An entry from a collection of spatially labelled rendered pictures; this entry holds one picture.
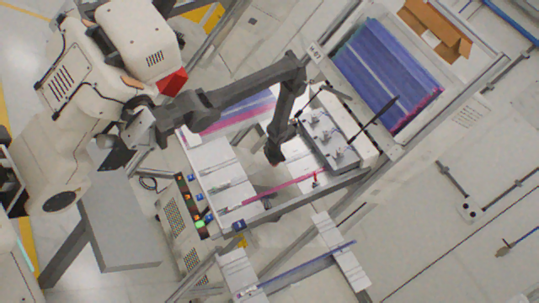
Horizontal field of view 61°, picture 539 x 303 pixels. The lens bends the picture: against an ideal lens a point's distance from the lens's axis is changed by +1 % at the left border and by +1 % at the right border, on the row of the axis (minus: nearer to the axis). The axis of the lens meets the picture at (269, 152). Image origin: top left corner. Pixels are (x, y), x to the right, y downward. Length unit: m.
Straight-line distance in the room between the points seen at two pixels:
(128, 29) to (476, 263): 2.76
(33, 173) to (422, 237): 2.71
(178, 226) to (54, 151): 1.30
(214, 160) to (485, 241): 2.00
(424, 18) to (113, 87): 1.69
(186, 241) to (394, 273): 1.71
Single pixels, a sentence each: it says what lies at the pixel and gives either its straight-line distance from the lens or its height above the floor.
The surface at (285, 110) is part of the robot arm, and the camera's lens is 1.64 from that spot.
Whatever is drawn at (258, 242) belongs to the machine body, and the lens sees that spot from 2.19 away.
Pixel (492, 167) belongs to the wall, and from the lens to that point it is 3.41.
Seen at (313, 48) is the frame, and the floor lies 1.35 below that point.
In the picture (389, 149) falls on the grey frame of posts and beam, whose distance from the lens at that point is 2.03.
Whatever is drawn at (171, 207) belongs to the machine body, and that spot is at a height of 0.19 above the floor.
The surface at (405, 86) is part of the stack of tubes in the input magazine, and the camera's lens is 2.02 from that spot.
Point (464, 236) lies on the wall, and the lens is 3.44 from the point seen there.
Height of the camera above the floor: 1.83
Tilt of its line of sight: 25 degrees down
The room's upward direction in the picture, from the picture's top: 43 degrees clockwise
